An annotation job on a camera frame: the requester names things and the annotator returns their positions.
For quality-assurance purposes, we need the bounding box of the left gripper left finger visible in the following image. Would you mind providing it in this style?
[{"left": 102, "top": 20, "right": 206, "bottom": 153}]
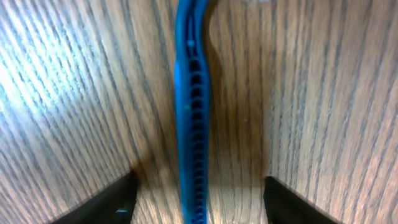
[{"left": 54, "top": 171, "right": 138, "bottom": 224}]

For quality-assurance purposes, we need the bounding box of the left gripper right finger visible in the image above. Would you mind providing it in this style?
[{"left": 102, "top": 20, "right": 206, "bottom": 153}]
[{"left": 263, "top": 176, "right": 338, "bottom": 224}]

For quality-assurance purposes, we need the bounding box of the blue disposable razor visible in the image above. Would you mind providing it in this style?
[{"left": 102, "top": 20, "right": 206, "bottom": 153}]
[{"left": 174, "top": 0, "right": 210, "bottom": 223}]

